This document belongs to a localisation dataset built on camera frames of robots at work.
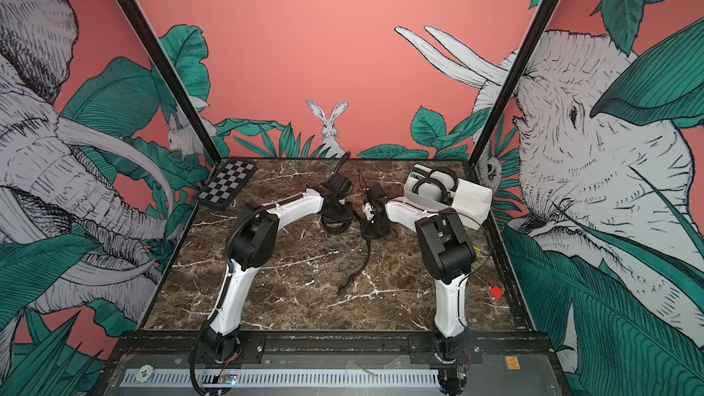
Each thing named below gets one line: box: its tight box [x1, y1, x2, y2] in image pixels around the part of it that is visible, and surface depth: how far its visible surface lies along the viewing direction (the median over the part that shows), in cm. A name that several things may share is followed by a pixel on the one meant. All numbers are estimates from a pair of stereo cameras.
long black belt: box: [336, 230, 372, 297], surface depth 91 cm
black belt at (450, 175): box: [411, 168, 458, 202], surface depth 106 cm
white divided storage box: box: [404, 164, 493, 231], surface depth 106 cm
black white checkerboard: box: [195, 157, 258, 212], surface depth 109 cm
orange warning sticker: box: [506, 355, 521, 370], surface depth 73 cm
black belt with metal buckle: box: [426, 166, 459, 192], surface depth 106 cm
